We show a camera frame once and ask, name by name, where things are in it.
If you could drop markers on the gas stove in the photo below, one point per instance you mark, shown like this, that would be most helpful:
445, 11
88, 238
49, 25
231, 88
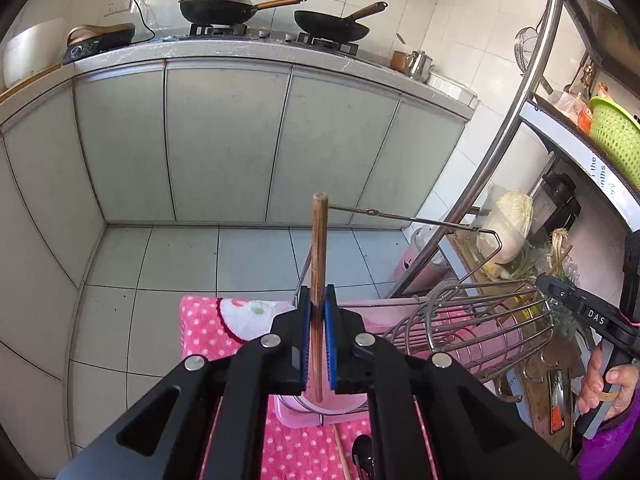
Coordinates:
270, 36

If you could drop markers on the napa cabbage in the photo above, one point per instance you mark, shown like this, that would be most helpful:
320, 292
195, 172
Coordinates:
505, 230

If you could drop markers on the steel kettle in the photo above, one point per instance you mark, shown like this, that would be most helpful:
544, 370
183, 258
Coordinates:
417, 66

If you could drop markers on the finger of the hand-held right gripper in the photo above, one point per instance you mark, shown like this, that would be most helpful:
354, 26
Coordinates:
557, 291

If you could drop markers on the metal shelf rack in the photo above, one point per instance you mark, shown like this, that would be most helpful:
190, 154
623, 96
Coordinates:
560, 132

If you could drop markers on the pink jar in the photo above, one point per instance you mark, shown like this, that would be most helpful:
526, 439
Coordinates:
417, 265

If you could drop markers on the metal mesh strainer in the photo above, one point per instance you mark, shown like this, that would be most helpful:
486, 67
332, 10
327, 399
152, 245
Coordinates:
525, 50

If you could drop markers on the pink polka dot towel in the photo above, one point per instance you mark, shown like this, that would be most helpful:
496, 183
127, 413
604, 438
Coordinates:
200, 330

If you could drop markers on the white tray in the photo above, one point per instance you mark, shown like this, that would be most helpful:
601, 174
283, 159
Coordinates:
450, 87

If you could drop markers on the pink plastic drip tray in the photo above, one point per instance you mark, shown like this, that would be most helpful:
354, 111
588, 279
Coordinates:
287, 417

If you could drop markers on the scallions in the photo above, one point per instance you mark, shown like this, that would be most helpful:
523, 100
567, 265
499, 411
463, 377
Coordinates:
562, 250

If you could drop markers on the green plastic basket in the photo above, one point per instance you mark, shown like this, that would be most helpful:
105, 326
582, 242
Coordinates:
617, 135

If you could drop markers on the reddish brown wooden chopstick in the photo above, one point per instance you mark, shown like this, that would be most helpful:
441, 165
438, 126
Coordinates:
319, 240

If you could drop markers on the brown ceramic pot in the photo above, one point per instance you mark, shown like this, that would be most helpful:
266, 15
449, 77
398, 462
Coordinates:
398, 62

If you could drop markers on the black electric cooker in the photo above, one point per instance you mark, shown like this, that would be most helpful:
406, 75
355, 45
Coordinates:
95, 47

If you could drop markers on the person's right forearm purple sleeve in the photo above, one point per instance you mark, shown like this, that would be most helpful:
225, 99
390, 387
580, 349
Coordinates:
615, 455

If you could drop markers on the grey kitchen cabinet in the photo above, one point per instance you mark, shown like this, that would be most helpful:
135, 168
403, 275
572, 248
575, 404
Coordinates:
225, 135

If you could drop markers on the person's right hand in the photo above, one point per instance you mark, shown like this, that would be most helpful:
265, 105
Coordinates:
622, 380

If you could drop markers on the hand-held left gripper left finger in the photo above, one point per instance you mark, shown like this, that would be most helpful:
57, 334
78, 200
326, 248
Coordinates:
304, 340

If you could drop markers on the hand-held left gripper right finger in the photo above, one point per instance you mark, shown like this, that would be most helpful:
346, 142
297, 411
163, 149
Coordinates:
331, 345

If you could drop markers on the white rice cooker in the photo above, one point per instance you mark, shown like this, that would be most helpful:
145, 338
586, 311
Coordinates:
35, 50

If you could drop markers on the black blender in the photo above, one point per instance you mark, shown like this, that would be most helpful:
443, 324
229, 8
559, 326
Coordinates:
557, 205

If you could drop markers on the orange packets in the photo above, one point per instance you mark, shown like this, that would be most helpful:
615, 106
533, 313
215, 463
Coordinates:
582, 115

